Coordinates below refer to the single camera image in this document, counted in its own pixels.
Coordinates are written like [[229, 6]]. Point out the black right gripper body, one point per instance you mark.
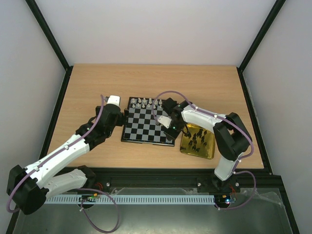
[[179, 126]]

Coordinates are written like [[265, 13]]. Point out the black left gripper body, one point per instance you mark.
[[121, 121]]

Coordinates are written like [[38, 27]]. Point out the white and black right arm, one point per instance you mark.
[[231, 136]]

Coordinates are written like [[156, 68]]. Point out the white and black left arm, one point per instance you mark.
[[28, 188]]

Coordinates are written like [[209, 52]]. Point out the white chess piece row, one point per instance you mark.
[[145, 103]]

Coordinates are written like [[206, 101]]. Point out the black chess pieces in tray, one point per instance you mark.
[[194, 139]]

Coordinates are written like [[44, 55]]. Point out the black and grey chessboard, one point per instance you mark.
[[142, 127]]

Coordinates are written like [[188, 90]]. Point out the gold rectangular tray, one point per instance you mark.
[[206, 152]]

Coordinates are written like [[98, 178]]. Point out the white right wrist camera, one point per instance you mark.
[[164, 121]]

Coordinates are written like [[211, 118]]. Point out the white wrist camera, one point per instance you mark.
[[112, 99], [164, 121]]

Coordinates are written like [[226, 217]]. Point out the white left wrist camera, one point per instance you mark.
[[112, 99]]

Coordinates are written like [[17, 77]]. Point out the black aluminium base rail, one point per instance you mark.
[[202, 179]]

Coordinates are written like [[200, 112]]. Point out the slotted grey cable duct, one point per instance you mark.
[[134, 199]]

